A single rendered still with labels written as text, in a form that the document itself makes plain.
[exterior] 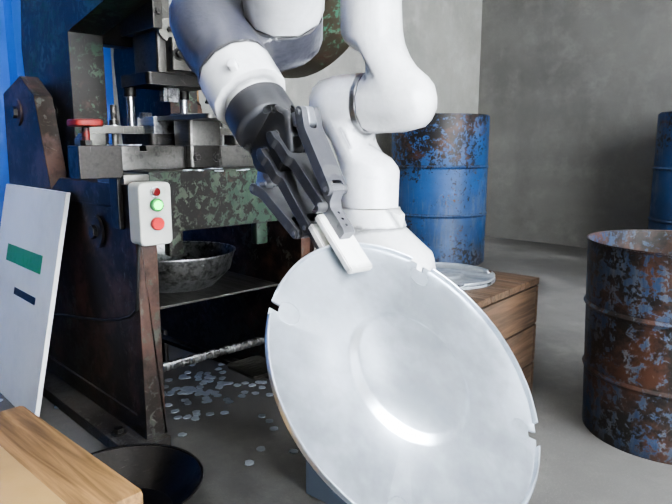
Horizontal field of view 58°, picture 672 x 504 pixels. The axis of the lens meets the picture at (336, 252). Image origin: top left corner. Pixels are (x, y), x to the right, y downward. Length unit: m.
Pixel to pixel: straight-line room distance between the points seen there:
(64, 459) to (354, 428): 0.44
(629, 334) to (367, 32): 0.89
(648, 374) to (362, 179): 0.80
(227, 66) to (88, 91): 1.22
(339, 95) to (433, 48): 3.42
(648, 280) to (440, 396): 0.98
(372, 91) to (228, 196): 0.62
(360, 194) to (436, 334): 0.54
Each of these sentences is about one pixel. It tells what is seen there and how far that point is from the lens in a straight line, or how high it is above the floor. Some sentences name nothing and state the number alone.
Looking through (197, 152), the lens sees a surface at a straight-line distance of 1.62.
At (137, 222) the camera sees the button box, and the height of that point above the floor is 0.54.
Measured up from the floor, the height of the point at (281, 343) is 0.55.
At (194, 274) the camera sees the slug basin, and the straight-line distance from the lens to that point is 1.67.
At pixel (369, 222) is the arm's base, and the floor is 0.57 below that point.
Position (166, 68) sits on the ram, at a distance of 1.70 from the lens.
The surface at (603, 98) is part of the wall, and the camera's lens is 4.54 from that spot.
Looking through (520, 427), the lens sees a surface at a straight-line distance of 0.63.
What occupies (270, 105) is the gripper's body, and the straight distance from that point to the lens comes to 0.67.
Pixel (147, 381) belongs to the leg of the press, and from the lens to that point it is 1.50.
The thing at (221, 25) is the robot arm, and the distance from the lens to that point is 0.74.
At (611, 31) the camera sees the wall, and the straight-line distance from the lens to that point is 4.58.
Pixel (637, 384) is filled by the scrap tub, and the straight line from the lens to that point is 1.57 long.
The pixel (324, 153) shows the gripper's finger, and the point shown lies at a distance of 0.62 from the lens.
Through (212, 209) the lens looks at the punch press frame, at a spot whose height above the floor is 0.55.
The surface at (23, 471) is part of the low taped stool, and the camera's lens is 0.84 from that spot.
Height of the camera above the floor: 0.71
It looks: 10 degrees down
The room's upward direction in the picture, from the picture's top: straight up
